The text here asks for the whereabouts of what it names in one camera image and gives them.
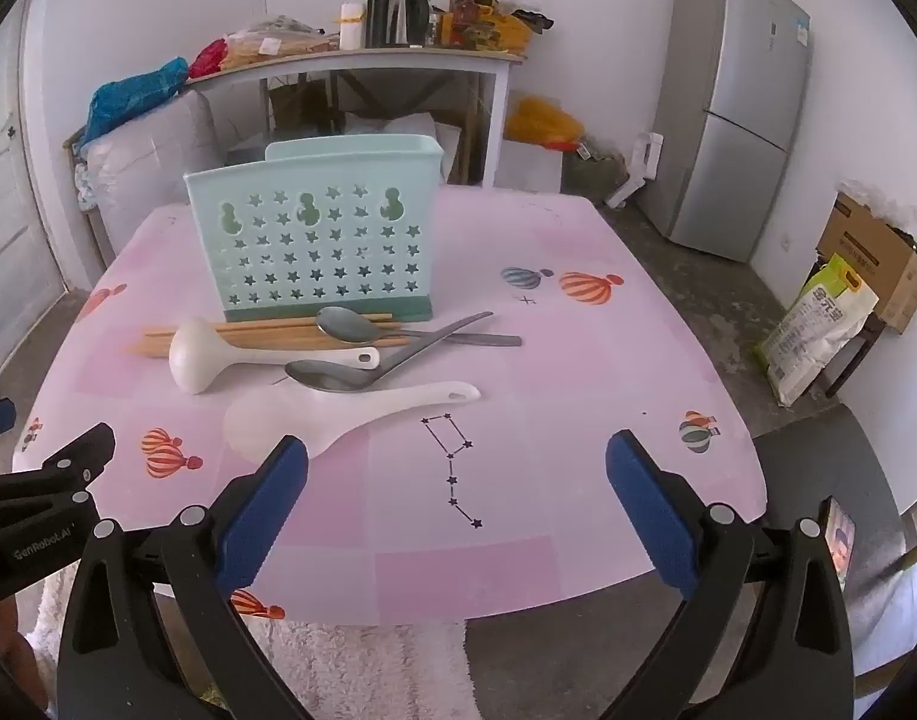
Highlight yellow snack bag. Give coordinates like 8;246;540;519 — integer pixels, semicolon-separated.
439;4;530;55

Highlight blue plastic bag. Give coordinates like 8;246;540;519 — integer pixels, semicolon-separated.
81;56;191;147

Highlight black steel electric kettle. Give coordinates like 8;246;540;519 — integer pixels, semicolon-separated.
388;0;431;48

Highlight red plastic bag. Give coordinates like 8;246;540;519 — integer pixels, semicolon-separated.
190;37;230;80

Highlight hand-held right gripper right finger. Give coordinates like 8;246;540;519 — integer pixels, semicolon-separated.
604;429;856;720

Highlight white pillow bag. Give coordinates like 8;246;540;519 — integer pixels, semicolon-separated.
338;111;463;185

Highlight white fluffy rug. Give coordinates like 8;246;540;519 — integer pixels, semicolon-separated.
34;562;478;720

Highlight mint green utensil holder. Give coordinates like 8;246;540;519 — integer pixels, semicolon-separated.
183;133;444;323

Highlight yellow white rice bag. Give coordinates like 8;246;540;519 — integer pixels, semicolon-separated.
754;253;879;407

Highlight white box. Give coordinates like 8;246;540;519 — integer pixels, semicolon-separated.
495;139;564;192

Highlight pink printed tablecloth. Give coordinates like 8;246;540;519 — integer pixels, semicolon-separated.
12;187;770;627

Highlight yellow plastic bag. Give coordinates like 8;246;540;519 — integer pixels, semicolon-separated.
503;96;587;152

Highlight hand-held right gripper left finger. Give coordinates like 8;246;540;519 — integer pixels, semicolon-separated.
57;435;313;720

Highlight white rice paddle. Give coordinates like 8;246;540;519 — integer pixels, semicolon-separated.
223;381;482;462

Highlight large white sack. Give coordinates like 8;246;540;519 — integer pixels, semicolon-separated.
79;94;220;256

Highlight white handheld vacuum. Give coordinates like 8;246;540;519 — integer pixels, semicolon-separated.
605;132;665;209

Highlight brown cardboard box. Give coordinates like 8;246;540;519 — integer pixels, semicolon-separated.
816;191;917;335

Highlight wooden chopstick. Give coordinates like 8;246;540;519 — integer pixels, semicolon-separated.
130;336;384;359
145;319;404;342
128;330;399;352
145;313;395;335

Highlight white door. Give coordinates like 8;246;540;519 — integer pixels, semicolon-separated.
0;0;70;391

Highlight white side table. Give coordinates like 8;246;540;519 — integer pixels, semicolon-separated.
184;45;527;188

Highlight silver refrigerator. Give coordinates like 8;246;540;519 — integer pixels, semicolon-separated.
638;0;813;263

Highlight person's left forearm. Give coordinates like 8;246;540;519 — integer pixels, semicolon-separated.
0;600;55;720

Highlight white plastic ladle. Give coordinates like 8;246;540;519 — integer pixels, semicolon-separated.
167;316;380;395

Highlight clear bag of bread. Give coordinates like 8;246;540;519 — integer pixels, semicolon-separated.
222;15;341;68

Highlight white plastic bottle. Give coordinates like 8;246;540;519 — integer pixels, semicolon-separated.
339;0;368;51

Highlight metal spoon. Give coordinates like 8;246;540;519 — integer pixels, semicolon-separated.
315;305;524;350
284;310;495;394

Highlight smartphone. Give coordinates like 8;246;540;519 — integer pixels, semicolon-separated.
818;496;856;593

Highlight black thermos flask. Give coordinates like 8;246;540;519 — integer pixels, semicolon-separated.
365;0;392;50

